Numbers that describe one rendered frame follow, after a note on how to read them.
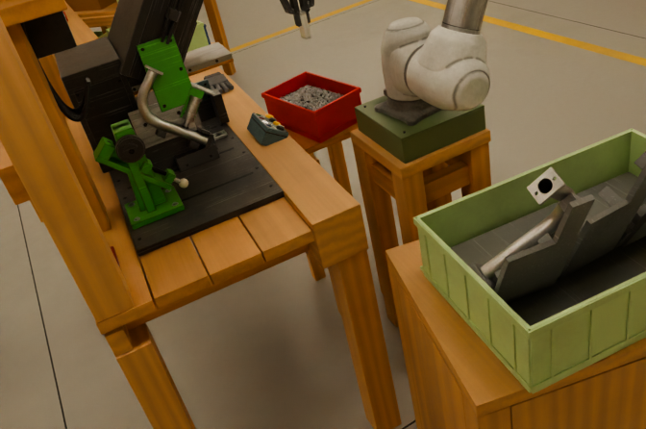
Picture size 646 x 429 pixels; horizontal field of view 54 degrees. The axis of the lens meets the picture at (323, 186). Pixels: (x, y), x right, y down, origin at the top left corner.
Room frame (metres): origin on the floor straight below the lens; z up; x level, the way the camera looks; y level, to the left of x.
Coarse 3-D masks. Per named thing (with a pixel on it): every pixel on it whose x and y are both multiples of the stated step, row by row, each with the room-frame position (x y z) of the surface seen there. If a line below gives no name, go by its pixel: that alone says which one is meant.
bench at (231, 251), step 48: (192, 240) 1.39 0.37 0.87; (240, 240) 1.33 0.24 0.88; (288, 240) 1.29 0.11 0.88; (144, 288) 1.23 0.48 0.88; (192, 288) 1.21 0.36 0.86; (336, 288) 1.38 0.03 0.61; (144, 336) 1.20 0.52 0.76; (384, 336) 1.35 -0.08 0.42; (144, 384) 1.15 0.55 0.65; (384, 384) 1.34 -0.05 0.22
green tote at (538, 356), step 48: (624, 144) 1.29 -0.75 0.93; (480, 192) 1.19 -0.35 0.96; (528, 192) 1.22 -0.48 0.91; (576, 192) 1.26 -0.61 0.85; (432, 240) 1.07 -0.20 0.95; (480, 288) 0.90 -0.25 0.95; (624, 288) 0.81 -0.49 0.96; (480, 336) 0.92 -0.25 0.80; (528, 336) 0.76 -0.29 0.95; (576, 336) 0.78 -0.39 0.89; (624, 336) 0.81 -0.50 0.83; (528, 384) 0.77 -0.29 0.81
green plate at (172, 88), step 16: (144, 48) 1.88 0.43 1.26; (160, 48) 1.89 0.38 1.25; (176, 48) 1.90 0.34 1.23; (144, 64) 1.86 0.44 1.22; (160, 64) 1.87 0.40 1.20; (176, 64) 1.88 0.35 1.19; (160, 80) 1.86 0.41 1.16; (176, 80) 1.87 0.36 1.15; (160, 96) 1.84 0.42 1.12; (176, 96) 1.85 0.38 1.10
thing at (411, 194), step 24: (360, 168) 1.83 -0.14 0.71; (384, 168) 1.74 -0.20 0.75; (432, 168) 1.86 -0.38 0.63; (456, 168) 1.64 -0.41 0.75; (480, 168) 1.64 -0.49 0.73; (384, 192) 1.79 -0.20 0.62; (408, 192) 1.56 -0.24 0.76; (432, 192) 1.60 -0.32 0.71; (384, 216) 1.79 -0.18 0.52; (408, 216) 1.55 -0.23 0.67; (384, 240) 1.78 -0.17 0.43; (408, 240) 1.58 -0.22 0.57; (384, 264) 1.78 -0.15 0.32; (384, 288) 1.82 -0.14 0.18
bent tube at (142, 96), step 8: (152, 72) 1.83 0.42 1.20; (160, 72) 1.83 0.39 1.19; (144, 80) 1.82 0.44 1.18; (152, 80) 1.82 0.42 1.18; (144, 88) 1.81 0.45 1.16; (144, 96) 1.80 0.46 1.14; (144, 104) 1.79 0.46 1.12; (144, 112) 1.78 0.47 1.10; (152, 120) 1.78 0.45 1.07; (160, 120) 1.79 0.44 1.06; (160, 128) 1.78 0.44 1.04; (168, 128) 1.78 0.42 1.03; (176, 128) 1.78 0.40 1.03; (184, 128) 1.79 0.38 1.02; (184, 136) 1.78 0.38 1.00; (192, 136) 1.78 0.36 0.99; (200, 136) 1.79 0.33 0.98; (208, 136) 1.80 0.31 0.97
